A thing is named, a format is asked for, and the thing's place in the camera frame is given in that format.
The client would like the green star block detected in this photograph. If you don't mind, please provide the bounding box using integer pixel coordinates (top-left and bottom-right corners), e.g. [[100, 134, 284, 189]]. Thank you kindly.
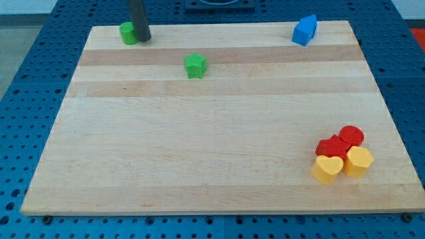
[[183, 52, 207, 79]]

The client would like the red star block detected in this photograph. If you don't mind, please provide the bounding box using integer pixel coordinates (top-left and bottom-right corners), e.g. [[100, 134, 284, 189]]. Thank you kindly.
[[315, 135, 351, 161]]

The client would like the light wooden board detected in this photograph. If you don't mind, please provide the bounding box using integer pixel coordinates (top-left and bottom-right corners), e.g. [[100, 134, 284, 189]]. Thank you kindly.
[[21, 21, 424, 216]]

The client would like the green cylinder block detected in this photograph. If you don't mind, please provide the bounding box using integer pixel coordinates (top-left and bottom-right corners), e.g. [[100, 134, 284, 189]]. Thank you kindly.
[[119, 22, 139, 45]]

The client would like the yellow heart block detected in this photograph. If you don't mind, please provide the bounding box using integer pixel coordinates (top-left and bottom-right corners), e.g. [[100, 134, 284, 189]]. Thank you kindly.
[[311, 155, 343, 185]]

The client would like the blue house-shaped block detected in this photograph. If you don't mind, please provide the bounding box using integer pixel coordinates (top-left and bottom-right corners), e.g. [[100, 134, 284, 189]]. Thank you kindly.
[[292, 15, 317, 46]]

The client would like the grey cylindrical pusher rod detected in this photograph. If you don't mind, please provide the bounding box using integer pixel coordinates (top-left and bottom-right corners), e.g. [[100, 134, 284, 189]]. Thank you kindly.
[[126, 0, 151, 42]]

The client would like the red cylinder block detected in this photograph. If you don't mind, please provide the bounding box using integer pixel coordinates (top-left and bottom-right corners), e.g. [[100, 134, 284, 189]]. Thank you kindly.
[[339, 125, 365, 146]]

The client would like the yellow hexagon block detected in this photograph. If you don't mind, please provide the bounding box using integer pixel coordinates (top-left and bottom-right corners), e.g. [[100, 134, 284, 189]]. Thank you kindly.
[[343, 146, 374, 178]]

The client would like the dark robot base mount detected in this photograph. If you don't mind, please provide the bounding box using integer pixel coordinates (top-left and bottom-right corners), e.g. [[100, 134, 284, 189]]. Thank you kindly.
[[184, 0, 256, 12]]

